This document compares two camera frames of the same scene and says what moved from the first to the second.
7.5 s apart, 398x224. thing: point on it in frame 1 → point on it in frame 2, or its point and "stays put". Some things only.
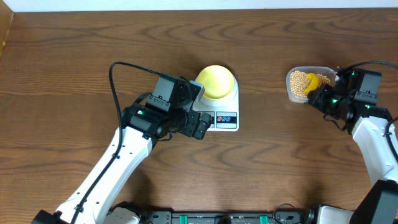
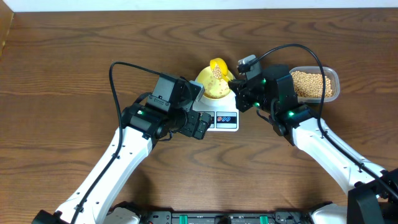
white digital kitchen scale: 224,112 stays put
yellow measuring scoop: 313,84 → 219,68
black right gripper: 317,96 → 239,88
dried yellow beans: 300,81 stays put
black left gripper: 201,126 stays put
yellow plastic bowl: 217,81 stays put
